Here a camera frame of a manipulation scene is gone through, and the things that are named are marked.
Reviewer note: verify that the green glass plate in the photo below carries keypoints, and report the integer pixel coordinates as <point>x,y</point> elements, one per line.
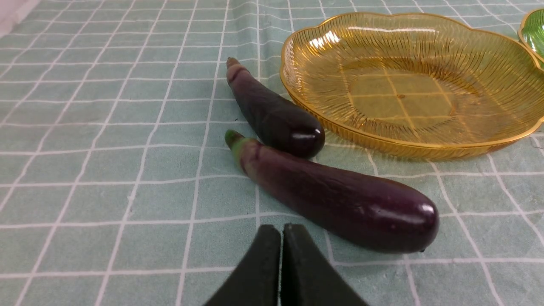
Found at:
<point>531,34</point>

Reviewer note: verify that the amber glass plate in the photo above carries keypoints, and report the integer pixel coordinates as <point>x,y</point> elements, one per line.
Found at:
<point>414,85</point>

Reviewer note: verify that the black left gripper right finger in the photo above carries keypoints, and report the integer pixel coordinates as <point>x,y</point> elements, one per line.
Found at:
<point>307,278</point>

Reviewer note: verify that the dark purple eggplant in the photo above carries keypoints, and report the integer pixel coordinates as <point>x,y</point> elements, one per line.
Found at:
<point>278,122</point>

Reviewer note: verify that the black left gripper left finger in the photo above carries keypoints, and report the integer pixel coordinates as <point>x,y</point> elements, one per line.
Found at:
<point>254,282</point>

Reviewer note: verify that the purple eggplant green stem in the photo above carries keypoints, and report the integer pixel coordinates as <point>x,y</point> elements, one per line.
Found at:
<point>375,213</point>

